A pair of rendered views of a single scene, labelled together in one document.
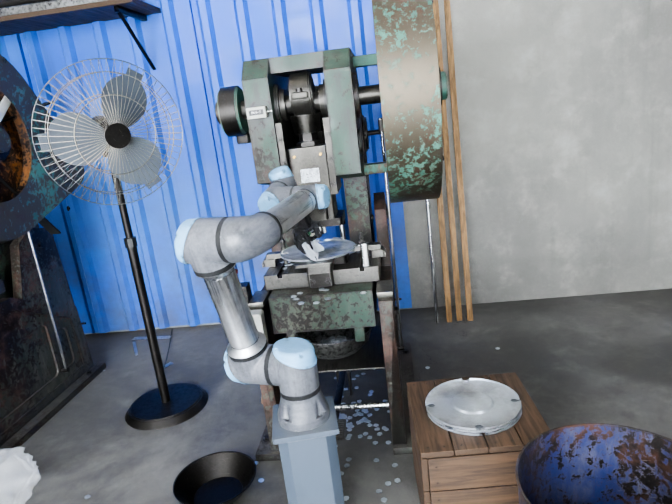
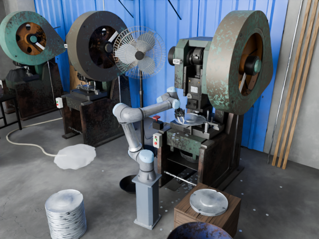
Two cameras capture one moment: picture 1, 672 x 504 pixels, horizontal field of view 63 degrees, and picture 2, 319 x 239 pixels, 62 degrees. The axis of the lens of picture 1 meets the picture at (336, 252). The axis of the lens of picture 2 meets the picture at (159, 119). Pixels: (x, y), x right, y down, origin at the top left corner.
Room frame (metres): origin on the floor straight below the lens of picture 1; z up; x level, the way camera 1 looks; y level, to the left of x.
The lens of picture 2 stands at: (-0.11, -0.94, 1.73)
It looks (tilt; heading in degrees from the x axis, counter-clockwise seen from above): 22 degrees down; 32
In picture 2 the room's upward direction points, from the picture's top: straight up
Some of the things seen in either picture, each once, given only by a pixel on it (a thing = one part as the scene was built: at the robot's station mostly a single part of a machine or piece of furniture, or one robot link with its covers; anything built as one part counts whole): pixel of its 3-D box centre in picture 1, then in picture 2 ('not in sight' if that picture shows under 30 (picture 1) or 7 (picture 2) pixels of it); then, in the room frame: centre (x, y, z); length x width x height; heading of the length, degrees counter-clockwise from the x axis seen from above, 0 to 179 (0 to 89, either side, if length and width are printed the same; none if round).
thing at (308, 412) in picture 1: (301, 401); (146, 172); (1.41, 0.15, 0.50); 0.15 x 0.15 x 0.10
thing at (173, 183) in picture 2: (337, 400); (187, 177); (2.01, 0.07, 0.14); 0.59 x 0.10 x 0.05; 173
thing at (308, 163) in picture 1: (312, 180); (196, 91); (2.10, 0.06, 1.04); 0.17 x 0.15 x 0.30; 173
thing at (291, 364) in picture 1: (294, 364); (146, 159); (1.41, 0.16, 0.62); 0.13 x 0.12 x 0.14; 69
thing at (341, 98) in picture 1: (324, 222); (205, 107); (2.29, 0.04, 0.83); 0.79 x 0.43 x 1.34; 173
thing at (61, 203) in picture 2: not in sight; (64, 200); (0.95, 0.65, 0.31); 0.29 x 0.29 x 0.01
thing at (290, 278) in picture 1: (325, 267); (196, 125); (2.14, 0.05, 0.68); 0.45 x 0.30 x 0.06; 83
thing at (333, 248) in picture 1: (318, 249); (190, 119); (2.02, 0.07, 0.78); 0.29 x 0.29 x 0.01
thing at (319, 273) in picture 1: (319, 270); (187, 127); (1.97, 0.07, 0.72); 0.25 x 0.14 x 0.14; 173
